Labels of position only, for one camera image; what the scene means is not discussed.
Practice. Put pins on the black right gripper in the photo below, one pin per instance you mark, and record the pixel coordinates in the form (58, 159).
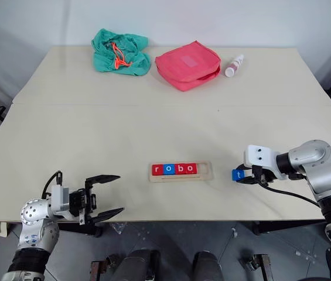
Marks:
(264, 175)

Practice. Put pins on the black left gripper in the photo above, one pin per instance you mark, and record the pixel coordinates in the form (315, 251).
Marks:
(78, 202)

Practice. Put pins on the blue letter t block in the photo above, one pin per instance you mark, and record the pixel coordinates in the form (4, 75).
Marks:
(235, 178)

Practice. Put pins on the red letter o block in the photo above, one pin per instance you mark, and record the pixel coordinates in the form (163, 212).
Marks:
(194, 171)

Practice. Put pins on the red letter b block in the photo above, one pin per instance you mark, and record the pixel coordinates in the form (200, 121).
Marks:
(177, 171)

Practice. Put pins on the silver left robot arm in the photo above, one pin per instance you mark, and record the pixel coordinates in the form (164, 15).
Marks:
(33, 228)

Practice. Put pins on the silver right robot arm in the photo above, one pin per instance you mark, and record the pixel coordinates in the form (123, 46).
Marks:
(326, 175)

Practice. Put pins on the pale wooden letter tray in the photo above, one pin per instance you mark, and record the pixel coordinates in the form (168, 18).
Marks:
(204, 177)

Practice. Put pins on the red letter r block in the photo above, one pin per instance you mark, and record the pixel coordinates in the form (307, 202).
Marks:
(154, 172)

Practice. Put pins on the blue letter o block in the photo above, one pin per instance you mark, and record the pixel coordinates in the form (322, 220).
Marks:
(164, 172)

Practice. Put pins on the black table leg foot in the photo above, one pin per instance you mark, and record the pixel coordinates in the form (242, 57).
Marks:
(98, 232)

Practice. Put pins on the dark rounded grey shape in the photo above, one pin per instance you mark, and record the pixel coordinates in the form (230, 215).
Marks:
(139, 266)
(207, 267)

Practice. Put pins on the white pink small bottle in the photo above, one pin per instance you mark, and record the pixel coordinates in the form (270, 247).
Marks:
(230, 71)

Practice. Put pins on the pink fabric zip pouch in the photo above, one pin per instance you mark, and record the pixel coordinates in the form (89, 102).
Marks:
(182, 67)

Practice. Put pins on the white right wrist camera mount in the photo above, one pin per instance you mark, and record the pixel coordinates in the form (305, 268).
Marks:
(263, 153)

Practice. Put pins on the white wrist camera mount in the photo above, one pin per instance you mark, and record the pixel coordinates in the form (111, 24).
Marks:
(263, 153)
(58, 200)

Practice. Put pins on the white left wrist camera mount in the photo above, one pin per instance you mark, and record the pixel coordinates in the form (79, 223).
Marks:
(58, 200)

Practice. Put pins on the black table frame bar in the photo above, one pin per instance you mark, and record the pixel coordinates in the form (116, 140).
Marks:
(288, 226)

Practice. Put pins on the rusty metal bracket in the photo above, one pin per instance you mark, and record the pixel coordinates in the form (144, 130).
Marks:
(99, 267)
(260, 265)

